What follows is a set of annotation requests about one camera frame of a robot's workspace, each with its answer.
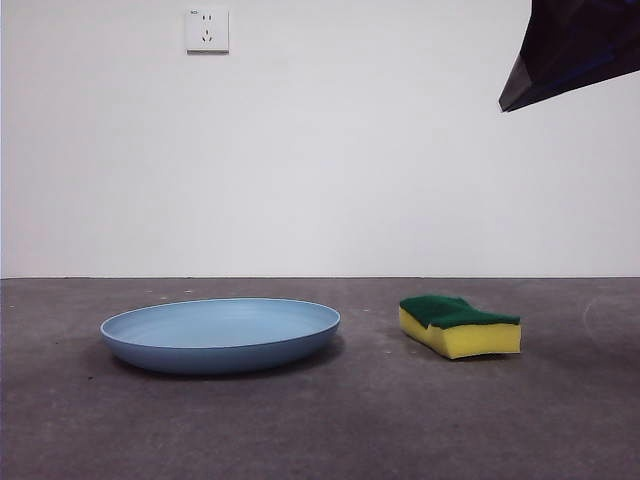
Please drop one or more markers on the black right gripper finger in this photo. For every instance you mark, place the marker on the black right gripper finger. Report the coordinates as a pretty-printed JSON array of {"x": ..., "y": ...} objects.
[{"x": 575, "y": 45}]

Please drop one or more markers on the green and yellow sponge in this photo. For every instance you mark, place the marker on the green and yellow sponge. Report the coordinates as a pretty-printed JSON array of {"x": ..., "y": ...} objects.
[{"x": 470, "y": 335}]

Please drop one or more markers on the light blue round plate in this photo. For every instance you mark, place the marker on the light blue round plate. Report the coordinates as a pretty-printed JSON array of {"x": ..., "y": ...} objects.
[{"x": 220, "y": 335}]

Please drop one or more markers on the white wall socket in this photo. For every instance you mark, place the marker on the white wall socket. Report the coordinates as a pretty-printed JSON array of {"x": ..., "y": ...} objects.
[{"x": 208, "y": 30}]

